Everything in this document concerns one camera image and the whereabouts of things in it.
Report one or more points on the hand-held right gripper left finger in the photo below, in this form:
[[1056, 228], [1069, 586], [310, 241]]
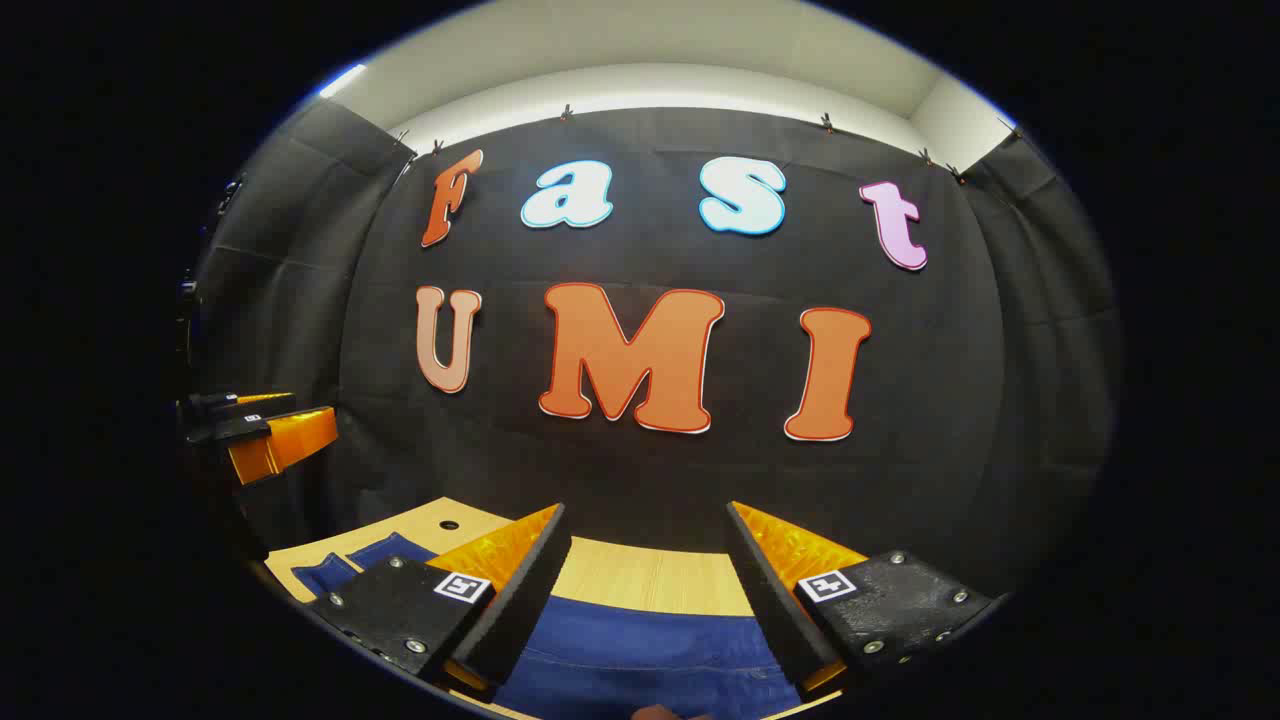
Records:
[[530, 590]]

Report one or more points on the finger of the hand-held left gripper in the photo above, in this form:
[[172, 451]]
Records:
[[295, 440], [250, 402]]

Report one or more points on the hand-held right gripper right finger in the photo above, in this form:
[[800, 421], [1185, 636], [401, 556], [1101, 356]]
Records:
[[775, 600]]

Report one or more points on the blue denim jeans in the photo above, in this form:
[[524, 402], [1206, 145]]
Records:
[[650, 660]]

